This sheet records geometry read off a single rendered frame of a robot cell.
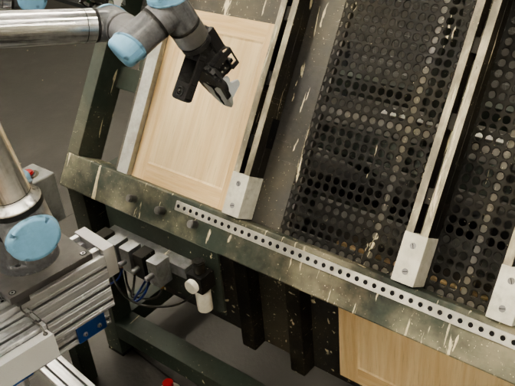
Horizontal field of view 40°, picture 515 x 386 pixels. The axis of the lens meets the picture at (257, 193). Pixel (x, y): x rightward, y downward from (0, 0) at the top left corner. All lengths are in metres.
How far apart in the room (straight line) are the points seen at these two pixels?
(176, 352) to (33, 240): 1.25
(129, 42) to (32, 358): 0.74
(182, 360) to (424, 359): 0.93
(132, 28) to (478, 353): 1.05
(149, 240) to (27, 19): 0.97
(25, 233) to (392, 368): 1.24
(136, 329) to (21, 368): 1.17
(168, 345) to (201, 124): 0.93
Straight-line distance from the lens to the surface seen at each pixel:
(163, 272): 2.18
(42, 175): 2.41
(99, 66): 2.52
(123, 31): 1.53
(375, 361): 2.32
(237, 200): 2.01
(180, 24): 1.55
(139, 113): 2.35
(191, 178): 2.20
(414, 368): 2.24
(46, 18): 1.59
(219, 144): 2.15
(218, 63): 1.64
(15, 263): 1.77
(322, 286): 1.88
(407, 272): 1.75
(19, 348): 1.72
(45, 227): 1.56
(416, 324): 1.78
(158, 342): 2.76
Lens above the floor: 2.04
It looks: 32 degrees down
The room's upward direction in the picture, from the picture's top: 5 degrees counter-clockwise
